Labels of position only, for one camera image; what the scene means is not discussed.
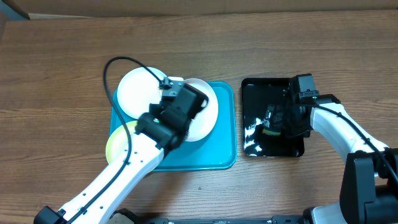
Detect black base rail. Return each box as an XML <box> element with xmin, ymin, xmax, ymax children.
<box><xmin>140</xmin><ymin>215</ymin><xmax>302</xmax><ymax>224</ymax></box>

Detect teal plastic tray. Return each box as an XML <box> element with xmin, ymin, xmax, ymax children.
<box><xmin>109</xmin><ymin>81</ymin><xmax>238</xmax><ymax>172</ymax></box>

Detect black water tray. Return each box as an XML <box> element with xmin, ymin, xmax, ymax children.
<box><xmin>241</xmin><ymin>78</ymin><xmax>305</xmax><ymax>157</ymax></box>

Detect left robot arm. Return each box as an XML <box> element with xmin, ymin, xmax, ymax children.
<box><xmin>34</xmin><ymin>84</ymin><xmax>209</xmax><ymax>224</ymax></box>

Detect green yellow sponge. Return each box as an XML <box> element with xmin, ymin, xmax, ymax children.
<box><xmin>262</xmin><ymin>104</ymin><xmax>284</xmax><ymax>136</ymax></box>

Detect yellow plate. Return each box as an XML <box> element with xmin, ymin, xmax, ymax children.
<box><xmin>105</xmin><ymin>125</ymin><xmax>128</xmax><ymax>164</ymax></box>

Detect white plate with orange stain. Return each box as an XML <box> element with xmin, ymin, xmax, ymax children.
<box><xmin>116</xmin><ymin>67</ymin><xmax>162</xmax><ymax>119</ymax></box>

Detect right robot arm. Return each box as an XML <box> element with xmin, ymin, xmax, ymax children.
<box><xmin>284</xmin><ymin>93</ymin><xmax>397</xmax><ymax>223</ymax></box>

